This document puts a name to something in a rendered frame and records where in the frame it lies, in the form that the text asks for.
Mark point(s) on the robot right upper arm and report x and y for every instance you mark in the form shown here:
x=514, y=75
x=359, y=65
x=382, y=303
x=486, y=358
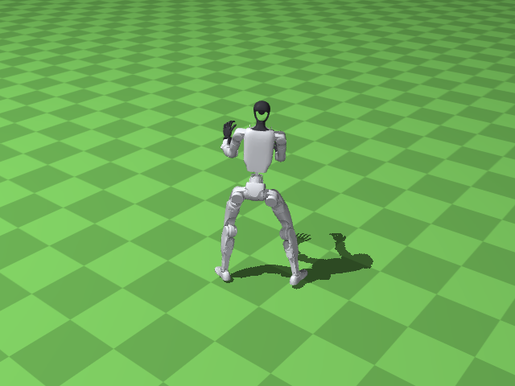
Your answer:
x=280, y=139

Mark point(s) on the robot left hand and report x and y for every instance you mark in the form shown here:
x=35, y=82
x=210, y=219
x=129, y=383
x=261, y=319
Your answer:
x=228, y=130

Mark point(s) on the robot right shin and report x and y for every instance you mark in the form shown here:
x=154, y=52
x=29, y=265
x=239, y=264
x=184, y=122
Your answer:
x=292, y=250

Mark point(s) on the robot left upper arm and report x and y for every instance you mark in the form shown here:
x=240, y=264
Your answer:
x=236, y=141

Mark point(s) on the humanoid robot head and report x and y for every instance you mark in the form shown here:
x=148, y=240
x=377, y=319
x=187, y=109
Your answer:
x=261, y=107

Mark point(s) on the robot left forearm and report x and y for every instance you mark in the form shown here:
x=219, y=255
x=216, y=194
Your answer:
x=225, y=147

